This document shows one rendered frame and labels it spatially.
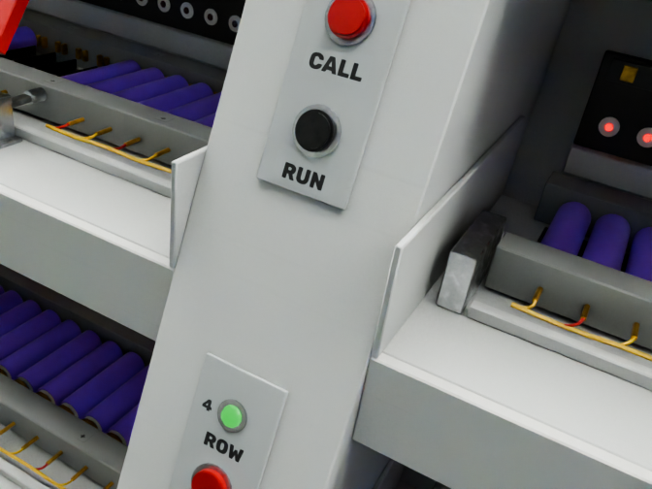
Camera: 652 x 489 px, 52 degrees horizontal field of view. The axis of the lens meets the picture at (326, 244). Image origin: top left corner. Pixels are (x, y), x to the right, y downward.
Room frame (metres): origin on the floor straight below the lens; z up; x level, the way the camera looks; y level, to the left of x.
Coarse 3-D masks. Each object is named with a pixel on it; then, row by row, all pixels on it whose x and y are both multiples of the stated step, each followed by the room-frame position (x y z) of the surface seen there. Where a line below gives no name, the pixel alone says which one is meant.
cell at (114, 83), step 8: (136, 72) 0.45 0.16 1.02; (144, 72) 0.45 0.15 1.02; (152, 72) 0.46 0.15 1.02; (160, 72) 0.46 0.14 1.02; (104, 80) 0.43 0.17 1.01; (112, 80) 0.43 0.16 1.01; (120, 80) 0.43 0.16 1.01; (128, 80) 0.43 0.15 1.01; (136, 80) 0.44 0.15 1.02; (144, 80) 0.45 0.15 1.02; (152, 80) 0.45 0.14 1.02; (96, 88) 0.41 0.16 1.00; (104, 88) 0.41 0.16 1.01; (112, 88) 0.42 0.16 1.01; (120, 88) 0.43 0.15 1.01
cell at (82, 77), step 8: (112, 64) 0.46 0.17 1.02; (120, 64) 0.46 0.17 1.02; (128, 64) 0.46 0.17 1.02; (136, 64) 0.47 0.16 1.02; (80, 72) 0.43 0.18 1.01; (88, 72) 0.43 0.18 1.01; (96, 72) 0.44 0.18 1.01; (104, 72) 0.44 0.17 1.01; (112, 72) 0.45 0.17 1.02; (120, 72) 0.45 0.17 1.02; (128, 72) 0.46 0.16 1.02; (72, 80) 0.42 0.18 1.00; (80, 80) 0.42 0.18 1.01; (88, 80) 0.43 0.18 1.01; (96, 80) 0.43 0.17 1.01
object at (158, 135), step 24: (0, 72) 0.40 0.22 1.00; (24, 72) 0.40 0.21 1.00; (48, 96) 0.39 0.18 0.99; (72, 96) 0.38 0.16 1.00; (96, 96) 0.38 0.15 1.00; (72, 120) 0.37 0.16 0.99; (96, 120) 0.38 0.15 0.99; (120, 120) 0.37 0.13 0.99; (144, 120) 0.36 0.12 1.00; (168, 120) 0.37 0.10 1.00; (96, 144) 0.36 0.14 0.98; (120, 144) 0.38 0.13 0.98; (144, 144) 0.37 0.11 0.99; (168, 144) 0.36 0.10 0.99; (192, 144) 0.35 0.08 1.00; (168, 168) 0.34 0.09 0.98
